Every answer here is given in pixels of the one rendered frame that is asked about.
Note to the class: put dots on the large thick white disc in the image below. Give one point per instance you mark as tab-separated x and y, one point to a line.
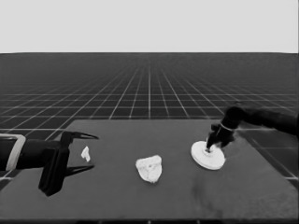
202	159

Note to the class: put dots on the small white T-shaped piece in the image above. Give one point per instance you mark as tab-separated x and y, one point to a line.
85	154

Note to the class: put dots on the white round carrier with pins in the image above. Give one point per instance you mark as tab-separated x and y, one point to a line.
142	173

